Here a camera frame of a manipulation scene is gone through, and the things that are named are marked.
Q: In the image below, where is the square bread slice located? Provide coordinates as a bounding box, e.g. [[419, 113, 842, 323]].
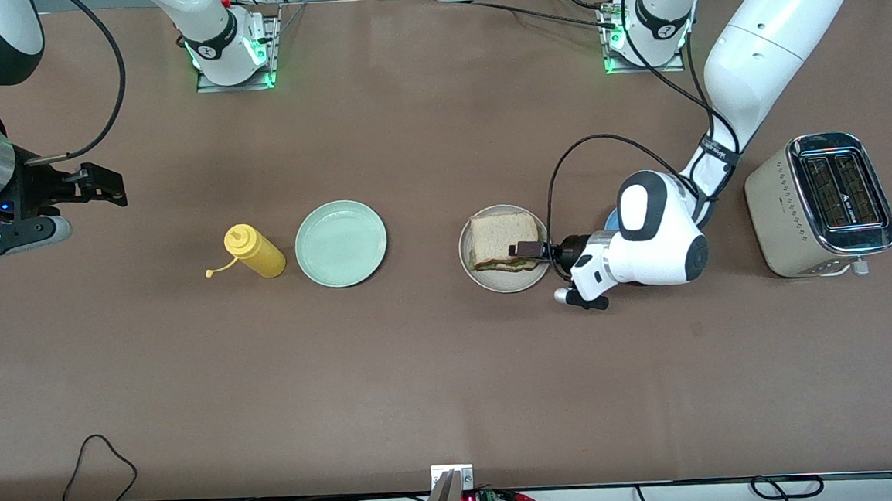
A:
[[472, 257, 541, 275]]

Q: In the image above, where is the yellow mustard squeeze bottle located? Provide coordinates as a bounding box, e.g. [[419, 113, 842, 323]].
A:
[[203, 222, 288, 283]]

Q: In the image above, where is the beige plate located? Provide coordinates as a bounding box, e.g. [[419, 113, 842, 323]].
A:
[[456, 202, 555, 297]]

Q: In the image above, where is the mint green plate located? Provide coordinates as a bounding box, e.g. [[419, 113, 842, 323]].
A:
[[292, 198, 391, 291]]

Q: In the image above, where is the beige chrome toaster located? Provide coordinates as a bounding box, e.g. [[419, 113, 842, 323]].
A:
[[741, 128, 892, 285]]

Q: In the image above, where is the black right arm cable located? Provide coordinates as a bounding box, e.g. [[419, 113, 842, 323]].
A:
[[0, 0, 131, 167]]

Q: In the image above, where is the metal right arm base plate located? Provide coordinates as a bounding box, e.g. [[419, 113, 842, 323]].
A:
[[192, 13, 283, 94]]

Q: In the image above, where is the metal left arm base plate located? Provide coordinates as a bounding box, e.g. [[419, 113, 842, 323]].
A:
[[600, 0, 687, 77]]

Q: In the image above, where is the black looped usb cable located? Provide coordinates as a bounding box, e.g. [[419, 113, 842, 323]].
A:
[[59, 432, 139, 501]]

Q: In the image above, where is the black cable on table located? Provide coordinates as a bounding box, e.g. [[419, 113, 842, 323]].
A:
[[438, 0, 623, 41]]

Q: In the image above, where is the black coiled cable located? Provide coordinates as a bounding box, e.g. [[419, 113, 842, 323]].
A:
[[751, 473, 826, 501]]

